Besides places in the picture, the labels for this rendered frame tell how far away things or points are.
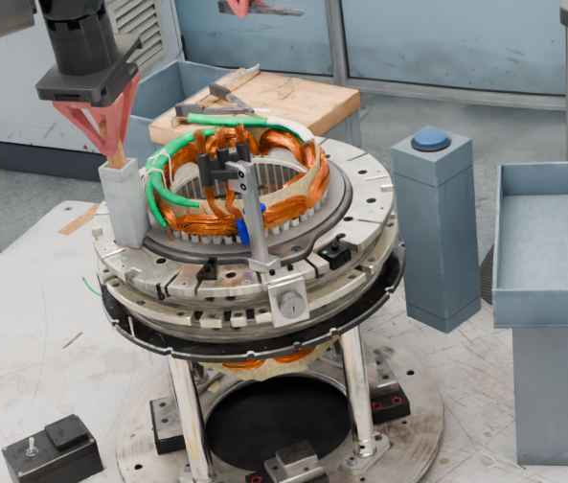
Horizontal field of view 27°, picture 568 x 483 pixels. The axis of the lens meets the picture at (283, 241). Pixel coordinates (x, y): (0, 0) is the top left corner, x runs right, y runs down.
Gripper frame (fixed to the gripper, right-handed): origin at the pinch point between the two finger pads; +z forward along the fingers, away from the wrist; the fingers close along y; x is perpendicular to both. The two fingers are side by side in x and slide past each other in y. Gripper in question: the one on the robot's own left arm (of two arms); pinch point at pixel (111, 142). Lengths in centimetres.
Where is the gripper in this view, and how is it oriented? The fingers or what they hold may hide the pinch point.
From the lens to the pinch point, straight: 118.5
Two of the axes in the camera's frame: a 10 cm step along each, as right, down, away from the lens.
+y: -3.1, 6.1, -7.3
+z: 1.5, 7.9, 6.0
